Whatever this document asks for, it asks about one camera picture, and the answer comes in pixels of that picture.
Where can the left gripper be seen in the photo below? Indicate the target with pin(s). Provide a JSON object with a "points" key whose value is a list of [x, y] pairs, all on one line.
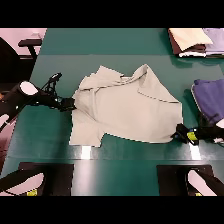
{"points": [[67, 104]]}

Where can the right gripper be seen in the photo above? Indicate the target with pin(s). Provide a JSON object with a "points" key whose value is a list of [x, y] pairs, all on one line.
{"points": [[185, 132]]}

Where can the beige shirt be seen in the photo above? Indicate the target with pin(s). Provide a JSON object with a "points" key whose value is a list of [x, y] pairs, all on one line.
{"points": [[133, 110]]}

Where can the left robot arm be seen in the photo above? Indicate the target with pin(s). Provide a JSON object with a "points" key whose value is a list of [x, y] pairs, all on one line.
{"points": [[20, 96]]}

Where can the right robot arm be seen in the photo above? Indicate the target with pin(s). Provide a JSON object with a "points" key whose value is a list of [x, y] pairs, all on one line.
{"points": [[210, 132]]}

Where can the purple garment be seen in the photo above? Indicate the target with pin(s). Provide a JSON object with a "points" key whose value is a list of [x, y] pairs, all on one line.
{"points": [[210, 98]]}

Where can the white garment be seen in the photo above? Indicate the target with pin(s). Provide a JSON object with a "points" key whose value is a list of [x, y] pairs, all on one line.
{"points": [[191, 54]]}

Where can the dark brown garment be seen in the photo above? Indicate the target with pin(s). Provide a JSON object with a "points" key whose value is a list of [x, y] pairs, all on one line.
{"points": [[174, 46]]}

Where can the cream garment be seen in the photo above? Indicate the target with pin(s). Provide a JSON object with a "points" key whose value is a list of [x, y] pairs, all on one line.
{"points": [[188, 38]]}

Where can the lavender garment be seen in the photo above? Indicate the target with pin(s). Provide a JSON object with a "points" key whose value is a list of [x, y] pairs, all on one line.
{"points": [[216, 40]]}

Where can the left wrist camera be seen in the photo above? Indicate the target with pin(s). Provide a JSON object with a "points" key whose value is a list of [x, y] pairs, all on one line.
{"points": [[54, 77]]}

